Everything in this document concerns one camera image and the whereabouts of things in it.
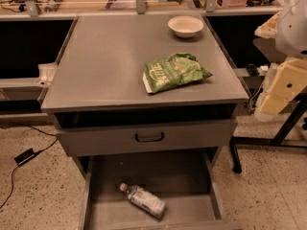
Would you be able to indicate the black drawer handle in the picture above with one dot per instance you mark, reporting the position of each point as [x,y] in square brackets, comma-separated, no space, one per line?
[149,138]

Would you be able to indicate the grey drawer cabinet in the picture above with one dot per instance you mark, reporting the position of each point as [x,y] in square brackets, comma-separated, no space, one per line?
[99,80]

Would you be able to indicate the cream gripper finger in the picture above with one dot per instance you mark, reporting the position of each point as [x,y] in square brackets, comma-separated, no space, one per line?
[289,81]

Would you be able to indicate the grey open middle drawer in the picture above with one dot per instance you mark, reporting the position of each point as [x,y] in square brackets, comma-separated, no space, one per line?
[183,179]

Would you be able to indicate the white plug adapter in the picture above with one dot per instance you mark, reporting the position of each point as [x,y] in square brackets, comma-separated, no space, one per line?
[264,68]

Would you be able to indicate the white plastic bracket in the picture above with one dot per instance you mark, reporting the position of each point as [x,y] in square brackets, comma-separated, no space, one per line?
[47,72]

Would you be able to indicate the green chip bag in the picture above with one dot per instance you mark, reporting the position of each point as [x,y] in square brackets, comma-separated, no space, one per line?
[170,72]

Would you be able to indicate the white bowl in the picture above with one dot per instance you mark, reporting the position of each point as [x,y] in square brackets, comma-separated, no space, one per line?
[185,26]

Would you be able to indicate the black power adapter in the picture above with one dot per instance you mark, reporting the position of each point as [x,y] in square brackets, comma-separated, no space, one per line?
[24,157]

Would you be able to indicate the black coiled tool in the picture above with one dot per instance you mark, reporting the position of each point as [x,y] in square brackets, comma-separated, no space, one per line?
[52,5]

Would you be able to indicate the dark side table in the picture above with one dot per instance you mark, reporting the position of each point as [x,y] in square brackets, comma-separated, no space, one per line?
[292,48]

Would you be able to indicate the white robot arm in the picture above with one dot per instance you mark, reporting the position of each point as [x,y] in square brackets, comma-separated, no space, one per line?
[291,21]

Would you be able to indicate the clear plastic water bottle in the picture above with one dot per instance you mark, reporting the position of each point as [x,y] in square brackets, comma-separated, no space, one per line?
[144,199]

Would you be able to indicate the grey upper drawer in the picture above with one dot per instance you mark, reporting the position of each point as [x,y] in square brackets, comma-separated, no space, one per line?
[101,140]

